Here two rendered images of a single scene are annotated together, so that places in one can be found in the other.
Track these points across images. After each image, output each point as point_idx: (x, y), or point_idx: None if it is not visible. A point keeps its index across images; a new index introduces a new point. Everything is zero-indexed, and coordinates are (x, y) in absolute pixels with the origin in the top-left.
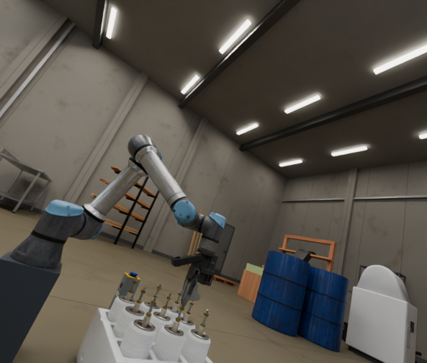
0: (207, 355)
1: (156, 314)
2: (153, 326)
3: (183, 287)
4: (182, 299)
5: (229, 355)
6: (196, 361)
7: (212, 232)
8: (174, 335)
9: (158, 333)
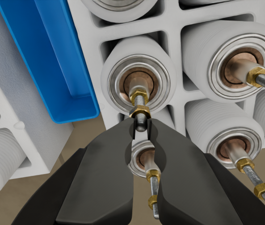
0: None
1: (250, 47)
2: (121, 6)
3: (200, 164)
4: (151, 127)
5: None
6: None
7: None
8: (106, 79)
9: (190, 55)
